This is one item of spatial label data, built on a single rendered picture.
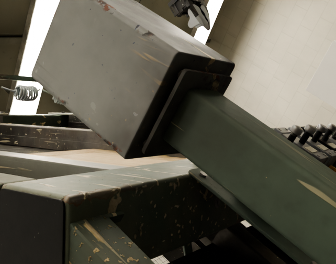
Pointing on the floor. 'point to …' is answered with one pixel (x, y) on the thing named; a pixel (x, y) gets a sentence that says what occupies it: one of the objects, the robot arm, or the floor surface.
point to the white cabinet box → (330, 77)
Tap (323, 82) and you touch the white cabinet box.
